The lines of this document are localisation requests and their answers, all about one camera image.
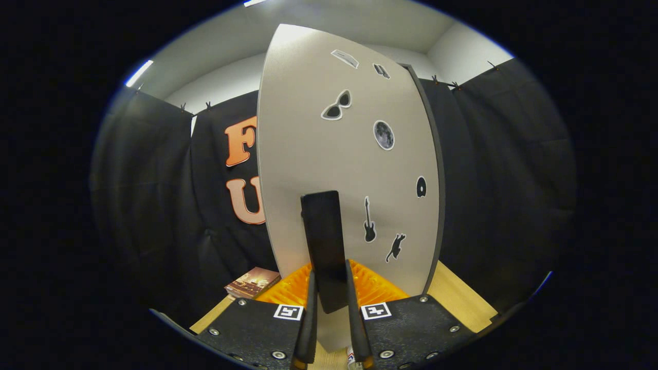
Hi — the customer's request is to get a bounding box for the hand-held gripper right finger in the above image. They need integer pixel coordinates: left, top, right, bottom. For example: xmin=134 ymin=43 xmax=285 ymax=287
xmin=344 ymin=260 xmax=476 ymax=370

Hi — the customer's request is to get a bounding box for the black door handle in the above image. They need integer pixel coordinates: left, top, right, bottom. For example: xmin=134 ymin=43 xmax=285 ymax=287
xmin=300 ymin=191 xmax=350 ymax=314

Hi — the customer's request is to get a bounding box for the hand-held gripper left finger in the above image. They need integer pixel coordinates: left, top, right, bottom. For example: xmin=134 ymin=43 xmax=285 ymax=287
xmin=193 ymin=263 xmax=319 ymax=370

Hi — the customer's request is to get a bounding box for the beige shoe cabinet door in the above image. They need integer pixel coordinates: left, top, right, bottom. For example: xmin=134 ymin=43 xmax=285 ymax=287
xmin=256 ymin=23 xmax=443 ymax=353

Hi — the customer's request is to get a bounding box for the narrow ceiling light strip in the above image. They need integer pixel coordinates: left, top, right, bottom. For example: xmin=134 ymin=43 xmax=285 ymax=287
xmin=125 ymin=60 xmax=154 ymax=88

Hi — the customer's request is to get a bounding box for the black backdrop cloth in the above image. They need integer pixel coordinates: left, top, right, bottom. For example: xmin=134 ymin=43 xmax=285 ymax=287
xmin=90 ymin=57 xmax=579 ymax=329

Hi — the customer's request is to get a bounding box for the brown cover book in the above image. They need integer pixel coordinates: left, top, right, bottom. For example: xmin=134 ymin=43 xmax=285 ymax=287
xmin=224 ymin=267 xmax=281 ymax=300

